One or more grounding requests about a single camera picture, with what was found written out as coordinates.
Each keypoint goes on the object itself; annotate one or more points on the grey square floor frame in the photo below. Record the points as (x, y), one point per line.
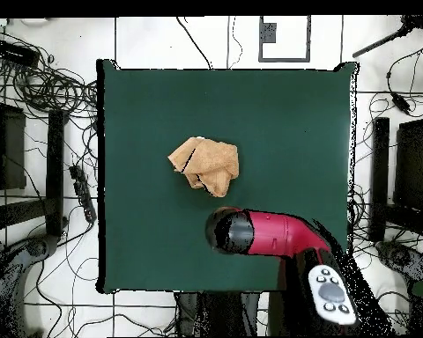
(268, 33)

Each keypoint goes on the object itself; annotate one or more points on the black power strip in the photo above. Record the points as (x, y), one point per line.
(83, 193)

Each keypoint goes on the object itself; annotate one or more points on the black metal stand frame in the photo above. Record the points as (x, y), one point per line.
(54, 169)
(380, 169)

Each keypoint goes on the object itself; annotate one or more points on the orange terry towel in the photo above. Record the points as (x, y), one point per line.
(211, 162)

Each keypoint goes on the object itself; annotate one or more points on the black electronics box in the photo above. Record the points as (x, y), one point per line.
(14, 52)

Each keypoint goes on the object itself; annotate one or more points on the dark green table cloth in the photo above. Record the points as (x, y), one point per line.
(144, 123)

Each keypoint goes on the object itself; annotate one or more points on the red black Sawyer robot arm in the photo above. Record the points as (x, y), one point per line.
(278, 232)

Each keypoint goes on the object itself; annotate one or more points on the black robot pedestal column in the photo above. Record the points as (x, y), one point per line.
(218, 313)

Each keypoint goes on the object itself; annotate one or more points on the black tripod leg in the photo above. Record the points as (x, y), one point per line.
(380, 44)

